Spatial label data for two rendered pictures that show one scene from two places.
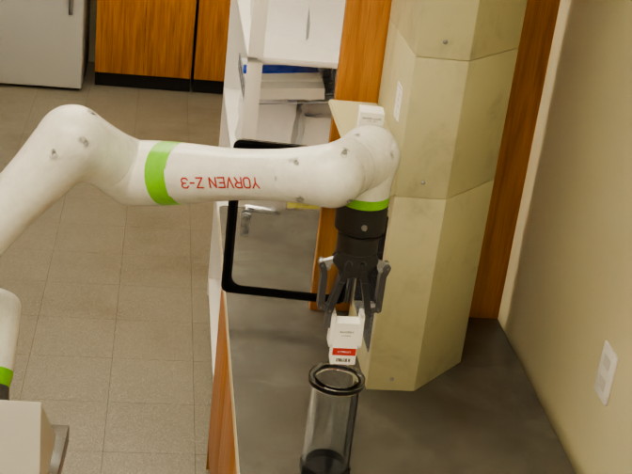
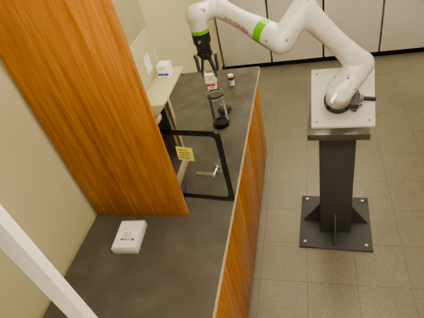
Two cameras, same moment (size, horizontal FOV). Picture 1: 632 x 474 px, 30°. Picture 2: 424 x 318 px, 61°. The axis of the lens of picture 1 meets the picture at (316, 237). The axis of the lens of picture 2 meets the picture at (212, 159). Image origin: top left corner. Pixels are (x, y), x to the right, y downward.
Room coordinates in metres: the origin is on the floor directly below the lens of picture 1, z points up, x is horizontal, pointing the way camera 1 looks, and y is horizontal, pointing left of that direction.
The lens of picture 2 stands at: (3.60, 0.73, 2.20)
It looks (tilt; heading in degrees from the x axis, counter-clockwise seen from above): 40 degrees down; 209
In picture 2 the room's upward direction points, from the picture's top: 15 degrees counter-clockwise
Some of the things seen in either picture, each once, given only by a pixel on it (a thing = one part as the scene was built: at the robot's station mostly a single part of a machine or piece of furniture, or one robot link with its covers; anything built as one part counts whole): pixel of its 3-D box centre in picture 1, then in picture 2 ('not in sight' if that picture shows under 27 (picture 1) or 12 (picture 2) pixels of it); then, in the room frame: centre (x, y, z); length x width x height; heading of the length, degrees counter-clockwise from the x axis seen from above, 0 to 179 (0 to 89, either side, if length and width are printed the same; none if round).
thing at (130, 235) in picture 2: not in sight; (129, 236); (2.85, -0.22, 0.96); 0.16 x 0.12 x 0.04; 13
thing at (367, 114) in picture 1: (370, 122); (164, 69); (2.36, -0.08, 1.54); 0.05 x 0.05 x 0.06; 4
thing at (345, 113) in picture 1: (359, 145); (164, 94); (2.44, -0.07, 1.46); 0.32 x 0.11 x 0.10; 9
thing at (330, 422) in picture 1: (330, 422); (217, 108); (1.95, -0.07, 1.06); 0.11 x 0.11 x 0.21
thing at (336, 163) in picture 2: not in sight; (335, 178); (1.83, 0.59, 0.45); 0.48 x 0.48 x 0.90; 6
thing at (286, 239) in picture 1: (290, 223); (194, 167); (2.59, 0.06, 1.19); 0.30 x 0.01 x 0.40; 92
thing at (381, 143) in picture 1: (366, 165); (198, 17); (1.94, -0.07, 1.60); 0.13 x 0.11 x 0.14; 152
